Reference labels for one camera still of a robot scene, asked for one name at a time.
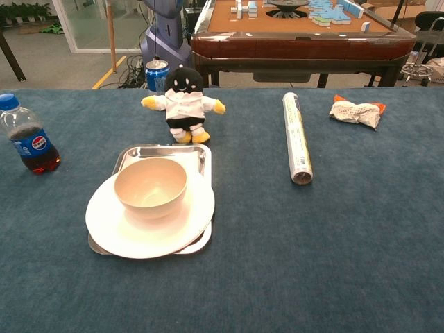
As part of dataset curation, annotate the beige round bowl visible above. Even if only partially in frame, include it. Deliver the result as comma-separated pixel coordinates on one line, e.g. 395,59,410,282
114,157,188,220

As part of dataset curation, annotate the blue purple robot base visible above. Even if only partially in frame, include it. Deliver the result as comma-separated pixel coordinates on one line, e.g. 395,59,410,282
139,0,194,70

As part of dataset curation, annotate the stainless steel rectangular tray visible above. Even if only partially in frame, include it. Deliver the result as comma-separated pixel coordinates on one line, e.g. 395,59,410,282
87,143,213,256

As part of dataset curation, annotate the black plush toy white shirt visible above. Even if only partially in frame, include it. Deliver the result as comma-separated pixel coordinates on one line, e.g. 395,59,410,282
140,64,227,145

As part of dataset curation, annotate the cling film roll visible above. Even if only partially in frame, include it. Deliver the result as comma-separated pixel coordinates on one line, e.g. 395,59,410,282
282,92,314,186

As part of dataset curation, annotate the white round plate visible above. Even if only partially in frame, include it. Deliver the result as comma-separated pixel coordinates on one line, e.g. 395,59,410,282
85,172,216,259

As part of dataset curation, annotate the blue soda can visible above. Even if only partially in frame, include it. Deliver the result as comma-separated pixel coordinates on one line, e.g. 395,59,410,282
144,59,171,93

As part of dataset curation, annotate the blue carpet tablecloth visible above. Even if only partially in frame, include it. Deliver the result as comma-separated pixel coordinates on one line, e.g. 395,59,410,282
0,86,444,333

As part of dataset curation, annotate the brown mahjong table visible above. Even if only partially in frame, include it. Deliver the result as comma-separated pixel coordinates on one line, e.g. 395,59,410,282
190,0,417,88

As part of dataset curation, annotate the crumpled white orange snack packet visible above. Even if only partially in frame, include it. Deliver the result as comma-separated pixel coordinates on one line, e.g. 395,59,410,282
328,94,386,132

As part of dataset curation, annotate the small mahjong tile stack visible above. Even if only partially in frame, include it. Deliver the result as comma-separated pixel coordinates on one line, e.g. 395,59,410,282
230,0,259,18

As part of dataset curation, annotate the wooden pole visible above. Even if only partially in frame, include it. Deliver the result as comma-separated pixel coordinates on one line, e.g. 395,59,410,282
105,0,118,74

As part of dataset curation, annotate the black mahjong table centre dome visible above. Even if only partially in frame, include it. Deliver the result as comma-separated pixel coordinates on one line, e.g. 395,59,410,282
265,0,311,18

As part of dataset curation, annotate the blue white mahjong tile pile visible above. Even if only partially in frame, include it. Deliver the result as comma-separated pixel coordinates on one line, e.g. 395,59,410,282
308,0,365,28

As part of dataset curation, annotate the Pepsi cola plastic bottle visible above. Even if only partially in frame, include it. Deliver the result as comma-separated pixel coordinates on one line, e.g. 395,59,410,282
0,93,62,176

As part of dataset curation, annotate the green cloth on floor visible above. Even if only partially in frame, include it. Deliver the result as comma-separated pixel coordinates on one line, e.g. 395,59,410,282
39,22,65,35

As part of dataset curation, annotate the black slanted table leg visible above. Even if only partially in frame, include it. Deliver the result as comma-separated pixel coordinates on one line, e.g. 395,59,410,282
0,29,27,83

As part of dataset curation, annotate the row of potted plants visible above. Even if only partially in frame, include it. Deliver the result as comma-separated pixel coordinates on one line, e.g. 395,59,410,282
0,2,52,25

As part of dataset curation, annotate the black office chair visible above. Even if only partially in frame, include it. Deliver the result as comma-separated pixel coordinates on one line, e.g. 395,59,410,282
401,10,444,87

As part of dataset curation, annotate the bundle of floor cables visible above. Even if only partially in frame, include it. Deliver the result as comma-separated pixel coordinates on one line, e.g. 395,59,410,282
117,54,147,89

